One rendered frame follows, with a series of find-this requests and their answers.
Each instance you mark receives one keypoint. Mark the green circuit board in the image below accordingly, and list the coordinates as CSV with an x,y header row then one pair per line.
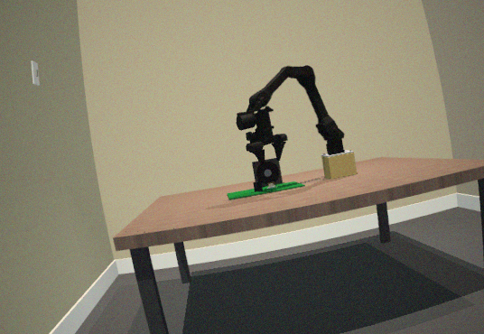
x,y
269,189

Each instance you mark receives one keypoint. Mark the black fan cable with plug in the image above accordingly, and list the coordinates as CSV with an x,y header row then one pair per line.
x,y
258,185

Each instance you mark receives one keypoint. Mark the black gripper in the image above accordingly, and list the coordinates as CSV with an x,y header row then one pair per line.
x,y
266,136

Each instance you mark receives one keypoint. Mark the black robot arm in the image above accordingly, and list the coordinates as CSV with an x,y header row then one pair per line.
x,y
306,77

